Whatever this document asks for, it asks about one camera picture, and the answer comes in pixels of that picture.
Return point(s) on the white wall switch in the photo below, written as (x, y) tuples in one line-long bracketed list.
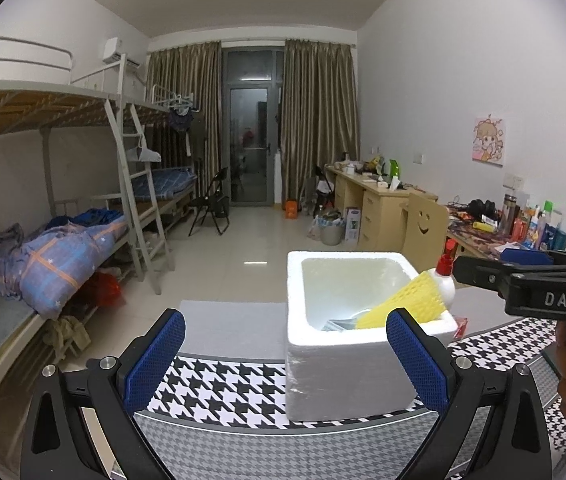
[(513, 182)]

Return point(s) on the blue toiletry bottle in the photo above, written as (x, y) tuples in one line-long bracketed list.
[(554, 237)]

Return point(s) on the blue checked bedding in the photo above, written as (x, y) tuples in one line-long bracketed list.
[(168, 182)]

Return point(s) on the white foam box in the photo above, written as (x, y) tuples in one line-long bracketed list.
[(353, 375)]

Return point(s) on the brown curtain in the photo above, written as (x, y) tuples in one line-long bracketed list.
[(318, 125), (198, 110)]

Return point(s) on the wooden smiley chair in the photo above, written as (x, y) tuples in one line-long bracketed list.
[(425, 220)]

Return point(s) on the cartoon wall poster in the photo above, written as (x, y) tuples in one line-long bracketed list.
[(488, 140)]

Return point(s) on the white bed ladder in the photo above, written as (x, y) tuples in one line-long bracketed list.
[(130, 185)]

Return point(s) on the black folding chair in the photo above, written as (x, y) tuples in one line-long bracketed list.
[(324, 187), (210, 207)]

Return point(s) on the grey trash bin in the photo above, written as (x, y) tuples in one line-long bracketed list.
[(331, 234)]

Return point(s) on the black headphones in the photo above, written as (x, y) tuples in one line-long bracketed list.
[(480, 208)]

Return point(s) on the red snack packet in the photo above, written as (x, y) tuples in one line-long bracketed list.
[(461, 327)]

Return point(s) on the hanging dark clothes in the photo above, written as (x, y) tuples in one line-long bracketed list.
[(180, 121)]

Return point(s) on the white lotion bottle red pump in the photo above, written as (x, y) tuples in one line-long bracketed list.
[(443, 285)]

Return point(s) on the wooden desk with printed mat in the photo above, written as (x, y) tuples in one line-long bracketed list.
[(459, 249)]

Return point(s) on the black white houndstooth mat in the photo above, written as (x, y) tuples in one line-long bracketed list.
[(223, 385)]

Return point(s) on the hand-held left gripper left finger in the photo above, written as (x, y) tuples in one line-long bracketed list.
[(155, 360)]

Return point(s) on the yellow foam net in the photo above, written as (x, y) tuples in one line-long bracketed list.
[(403, 305)]

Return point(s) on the long wooden desk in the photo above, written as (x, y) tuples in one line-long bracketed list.
[(378, 210)]

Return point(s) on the white wall socket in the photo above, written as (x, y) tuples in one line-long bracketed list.
[(416, 157)]

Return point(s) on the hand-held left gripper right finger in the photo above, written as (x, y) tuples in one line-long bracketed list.
[(418, 360)]

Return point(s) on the orange stool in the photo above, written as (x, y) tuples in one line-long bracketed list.
[(291, 210)]

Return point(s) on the olive cloth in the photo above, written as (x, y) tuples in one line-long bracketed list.
[(65, 337)]

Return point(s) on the dark thermos flask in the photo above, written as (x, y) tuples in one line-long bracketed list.
[(508, 212)]

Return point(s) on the red plastic bag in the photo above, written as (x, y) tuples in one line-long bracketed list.
[(105, 290)]

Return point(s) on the white blue carton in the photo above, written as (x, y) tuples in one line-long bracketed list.
[(353, 224)]

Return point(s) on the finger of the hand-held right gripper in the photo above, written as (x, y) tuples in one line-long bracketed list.
[(523, 256), (483, 275)]

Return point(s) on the white air conditioner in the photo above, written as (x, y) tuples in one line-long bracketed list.
[(115, 50)]

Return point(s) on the blue plaid quilt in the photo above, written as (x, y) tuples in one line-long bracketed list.
[(58, 265)]

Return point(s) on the glass balcony door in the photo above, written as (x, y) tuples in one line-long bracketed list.
[(250, 160)]

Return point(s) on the white metal bunk bed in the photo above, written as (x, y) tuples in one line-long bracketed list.
[(38, 105), (163, 95)]

